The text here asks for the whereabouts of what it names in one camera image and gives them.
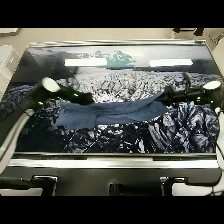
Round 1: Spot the blue garment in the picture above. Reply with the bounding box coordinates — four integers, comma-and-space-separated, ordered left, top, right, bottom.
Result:
54, 92, 170, 130

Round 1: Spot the silver frame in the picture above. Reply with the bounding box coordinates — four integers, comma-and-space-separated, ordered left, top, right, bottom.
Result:
0, 39, 224, 197

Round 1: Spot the black cable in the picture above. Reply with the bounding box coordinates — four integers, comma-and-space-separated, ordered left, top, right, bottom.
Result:
180, 71, 193, 92

